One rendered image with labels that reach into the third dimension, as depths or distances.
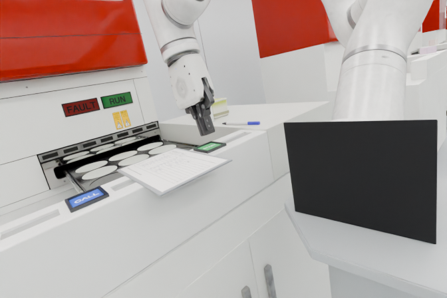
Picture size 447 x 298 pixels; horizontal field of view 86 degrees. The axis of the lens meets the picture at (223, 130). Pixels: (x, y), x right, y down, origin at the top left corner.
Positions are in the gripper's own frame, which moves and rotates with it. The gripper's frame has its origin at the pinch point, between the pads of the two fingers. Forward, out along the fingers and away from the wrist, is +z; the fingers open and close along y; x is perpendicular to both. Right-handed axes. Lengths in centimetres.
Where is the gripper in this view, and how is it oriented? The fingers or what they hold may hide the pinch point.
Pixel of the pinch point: (205, 126)
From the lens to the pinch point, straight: 54.1
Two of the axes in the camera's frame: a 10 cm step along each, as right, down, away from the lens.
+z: 3.1, 9.5, 0.6
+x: 7.4, -2.8, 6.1
